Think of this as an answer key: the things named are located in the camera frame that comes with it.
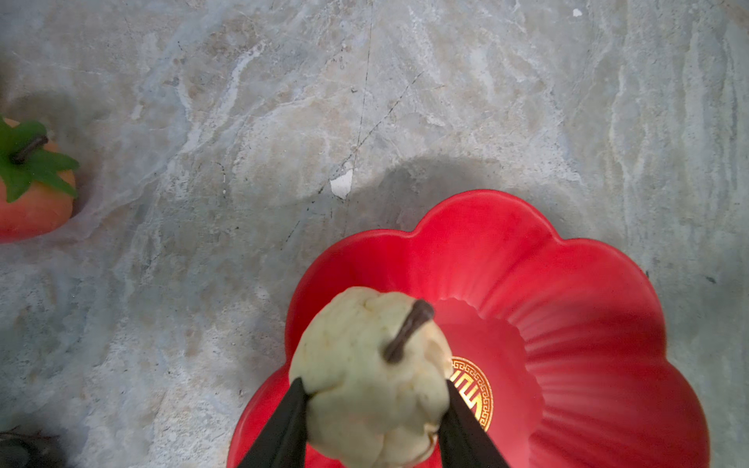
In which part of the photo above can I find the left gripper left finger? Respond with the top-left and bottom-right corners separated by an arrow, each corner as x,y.
239,378 -> 308,468

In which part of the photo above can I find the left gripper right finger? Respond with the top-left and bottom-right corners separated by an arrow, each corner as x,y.
438,380 -> 509,468

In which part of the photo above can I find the pale cream pear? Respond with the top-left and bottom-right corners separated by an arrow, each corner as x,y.
289,287 -> 453,467

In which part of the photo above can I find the red flower-shaped fruit bowl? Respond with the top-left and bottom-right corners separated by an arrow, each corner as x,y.
227,190 -> 710,467

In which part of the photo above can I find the dark avocado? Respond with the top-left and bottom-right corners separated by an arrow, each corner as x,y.
1,431 -> 66,468

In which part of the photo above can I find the orange persimmon upper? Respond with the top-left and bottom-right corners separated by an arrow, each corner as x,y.
1,117 -> 79,244

